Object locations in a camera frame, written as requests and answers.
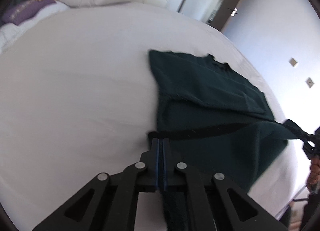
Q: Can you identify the wall socket near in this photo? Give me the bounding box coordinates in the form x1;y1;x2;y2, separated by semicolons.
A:
306;77;314;88

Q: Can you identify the wall socket far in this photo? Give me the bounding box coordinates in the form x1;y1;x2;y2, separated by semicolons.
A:
289;58;298;67

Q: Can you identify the white bed sheet mattress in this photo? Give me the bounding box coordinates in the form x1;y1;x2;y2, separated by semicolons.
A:
1;3;285;230

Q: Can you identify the wall socket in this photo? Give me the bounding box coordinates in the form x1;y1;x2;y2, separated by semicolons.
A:
289;58;298;67
306;77;314;88

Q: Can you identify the purple cushion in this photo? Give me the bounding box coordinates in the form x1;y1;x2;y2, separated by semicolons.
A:
2;0;56;26

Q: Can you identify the right hand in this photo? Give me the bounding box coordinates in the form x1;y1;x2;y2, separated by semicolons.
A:
306;155;320;194

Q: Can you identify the dark green garment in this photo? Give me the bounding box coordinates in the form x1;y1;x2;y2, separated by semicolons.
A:
149;50;298;191

